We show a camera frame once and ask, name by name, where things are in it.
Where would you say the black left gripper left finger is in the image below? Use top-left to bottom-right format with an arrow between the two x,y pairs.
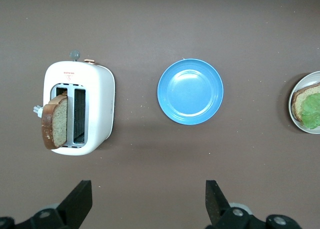
0,180 -> 93,229

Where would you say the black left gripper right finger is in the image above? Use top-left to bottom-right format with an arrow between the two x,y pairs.
205,180 -> 301,229

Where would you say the dark crust bread slice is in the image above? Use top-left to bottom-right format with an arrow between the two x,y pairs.
41,93 -> 69,150

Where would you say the green lettuce leaf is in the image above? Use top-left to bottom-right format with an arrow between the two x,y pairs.
301,92 -> 320,130

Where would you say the light crust bread slice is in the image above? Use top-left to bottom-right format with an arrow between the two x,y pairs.
291,82 -> 320,124

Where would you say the blue plate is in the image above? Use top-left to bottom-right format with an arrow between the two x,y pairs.
156,58 -> 225,126

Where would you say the beige plate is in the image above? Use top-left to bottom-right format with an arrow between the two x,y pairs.
288,71 -> 320,135

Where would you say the white toaster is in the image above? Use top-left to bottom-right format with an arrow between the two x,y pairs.
32,49 -> 116,157

